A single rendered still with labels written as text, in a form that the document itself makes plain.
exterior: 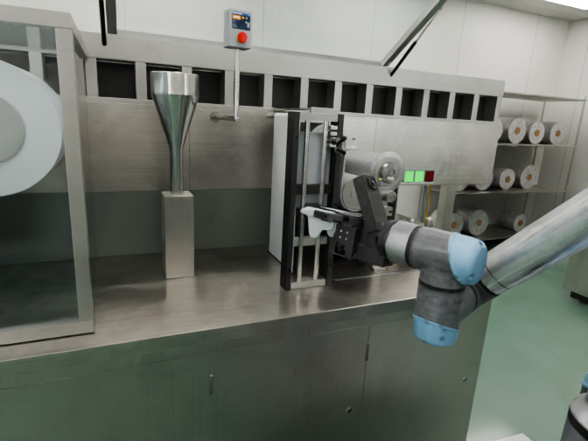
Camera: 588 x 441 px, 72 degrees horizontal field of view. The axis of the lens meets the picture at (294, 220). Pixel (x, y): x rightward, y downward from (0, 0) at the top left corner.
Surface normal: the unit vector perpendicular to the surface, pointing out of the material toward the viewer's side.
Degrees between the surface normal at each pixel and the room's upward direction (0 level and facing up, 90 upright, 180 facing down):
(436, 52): 90
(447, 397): 90
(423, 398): 90
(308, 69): 90
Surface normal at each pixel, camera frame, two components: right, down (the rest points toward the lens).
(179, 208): 0.39, 0.25
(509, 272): -0.47, 0.42
